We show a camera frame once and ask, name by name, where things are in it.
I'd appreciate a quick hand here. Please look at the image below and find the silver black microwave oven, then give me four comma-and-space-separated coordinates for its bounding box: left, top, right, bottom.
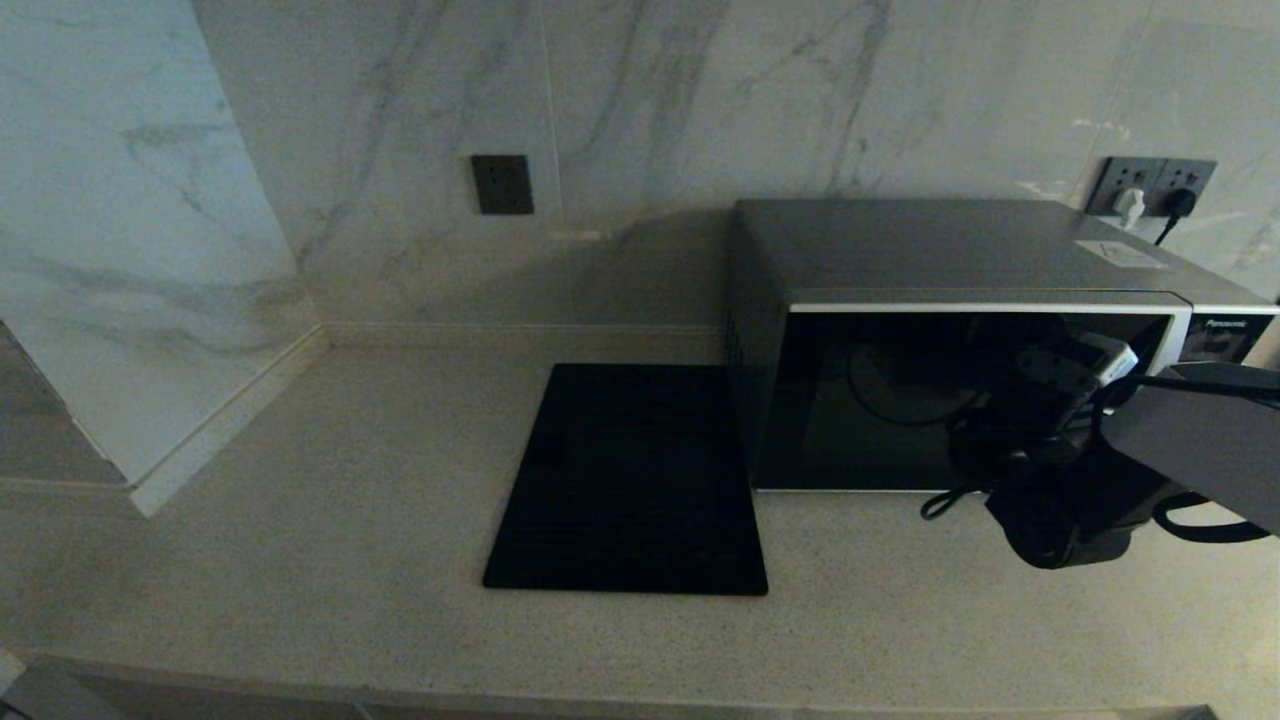
725, 198, 1280, 493

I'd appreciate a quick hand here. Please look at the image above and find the black glass induction cooktop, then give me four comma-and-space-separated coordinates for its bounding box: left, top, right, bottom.
483, 363, 769, 596

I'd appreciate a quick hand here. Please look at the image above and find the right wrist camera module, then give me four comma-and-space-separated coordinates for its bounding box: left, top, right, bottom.
1015, 333, 1139, 401

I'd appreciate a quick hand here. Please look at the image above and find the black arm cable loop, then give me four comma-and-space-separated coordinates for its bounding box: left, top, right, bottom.
1152, 492, 1273, 544

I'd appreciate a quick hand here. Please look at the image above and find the grey double wall socket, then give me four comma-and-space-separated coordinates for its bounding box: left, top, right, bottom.
1085, 156, 1218, 219

